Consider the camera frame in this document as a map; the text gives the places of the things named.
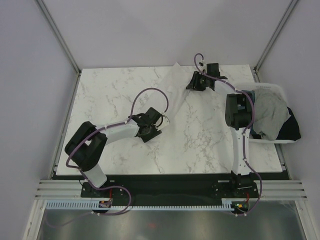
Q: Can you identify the blue t shirt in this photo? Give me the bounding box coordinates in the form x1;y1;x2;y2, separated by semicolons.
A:
243;90;255;104

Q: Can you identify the aluminium corner post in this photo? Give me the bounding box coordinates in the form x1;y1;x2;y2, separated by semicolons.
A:
253;0;300;73
34;0;83;76

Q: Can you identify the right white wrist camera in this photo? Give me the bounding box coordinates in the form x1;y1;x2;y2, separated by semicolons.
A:
198;60;206;68

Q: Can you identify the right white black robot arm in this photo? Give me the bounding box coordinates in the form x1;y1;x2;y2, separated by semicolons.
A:
186;61;254;197

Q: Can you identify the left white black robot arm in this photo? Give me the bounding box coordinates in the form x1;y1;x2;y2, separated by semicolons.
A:
64;107;165;197

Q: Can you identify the right aluminium corner post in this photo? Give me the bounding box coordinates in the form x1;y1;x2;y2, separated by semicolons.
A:
253;0;300;73

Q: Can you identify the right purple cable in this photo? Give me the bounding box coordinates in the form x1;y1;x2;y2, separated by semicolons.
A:
193;53;263;218

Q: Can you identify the white t shirt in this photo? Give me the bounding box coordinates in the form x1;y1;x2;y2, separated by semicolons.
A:
155;62;194;122

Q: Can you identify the black t shirt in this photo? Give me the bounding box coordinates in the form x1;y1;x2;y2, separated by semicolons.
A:
276;107;301;141

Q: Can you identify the white slotted cable duct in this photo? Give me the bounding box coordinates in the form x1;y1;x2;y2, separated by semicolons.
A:
44;198;251;213

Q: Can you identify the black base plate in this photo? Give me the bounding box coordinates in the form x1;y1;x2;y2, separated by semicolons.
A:
76;172;261;207

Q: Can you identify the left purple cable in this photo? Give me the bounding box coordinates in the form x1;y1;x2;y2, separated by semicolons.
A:
65;87;133;216

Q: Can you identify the white laundry basket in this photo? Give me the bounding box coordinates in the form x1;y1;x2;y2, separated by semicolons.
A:
236;82;301;144

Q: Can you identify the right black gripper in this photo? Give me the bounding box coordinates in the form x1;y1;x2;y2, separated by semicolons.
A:
186;71;210;92

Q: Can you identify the left aluminium corner post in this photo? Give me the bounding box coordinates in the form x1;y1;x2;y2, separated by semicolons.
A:
34;0;83;76

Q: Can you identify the grey t shirt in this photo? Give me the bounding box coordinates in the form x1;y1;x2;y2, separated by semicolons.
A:
253;88;290;141

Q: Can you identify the purple cable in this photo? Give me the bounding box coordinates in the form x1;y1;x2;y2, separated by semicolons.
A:
65;87;133;216
193;53;263;218

